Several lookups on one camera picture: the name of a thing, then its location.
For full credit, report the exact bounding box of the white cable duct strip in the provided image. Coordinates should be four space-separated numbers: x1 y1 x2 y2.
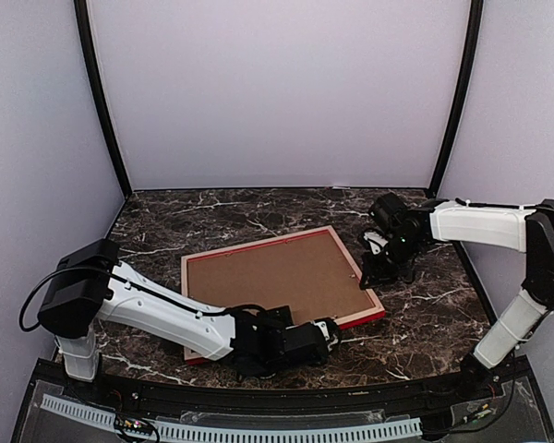
40 394 423 442

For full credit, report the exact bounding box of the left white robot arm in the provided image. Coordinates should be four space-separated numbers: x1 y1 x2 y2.
19 239 302 402

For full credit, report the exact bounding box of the right black corner post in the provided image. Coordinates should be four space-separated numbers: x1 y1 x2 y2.
428 0 485 198

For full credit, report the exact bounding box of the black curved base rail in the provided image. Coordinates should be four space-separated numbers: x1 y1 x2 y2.
30 357 529 424

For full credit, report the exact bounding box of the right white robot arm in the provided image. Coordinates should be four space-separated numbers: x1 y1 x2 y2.
359 193 554 401

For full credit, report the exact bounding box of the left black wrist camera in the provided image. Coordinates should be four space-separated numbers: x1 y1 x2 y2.
282 317 342 366

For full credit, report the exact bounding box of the black corner post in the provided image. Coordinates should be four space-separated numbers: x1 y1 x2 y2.
428 0 485 198
73 0 133 199

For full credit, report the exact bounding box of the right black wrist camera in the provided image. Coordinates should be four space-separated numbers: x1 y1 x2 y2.
368 192 409 234

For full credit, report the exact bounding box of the left black corner post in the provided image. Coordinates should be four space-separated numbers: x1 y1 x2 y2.
73 0 133 199

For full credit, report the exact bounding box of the red wooden picture frame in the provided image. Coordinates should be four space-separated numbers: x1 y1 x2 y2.
180 224 385 366

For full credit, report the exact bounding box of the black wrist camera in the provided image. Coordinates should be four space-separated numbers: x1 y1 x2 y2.
282 317 342 366
368 192 409 234

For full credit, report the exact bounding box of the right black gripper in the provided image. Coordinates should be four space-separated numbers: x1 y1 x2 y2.
360 233 425 289

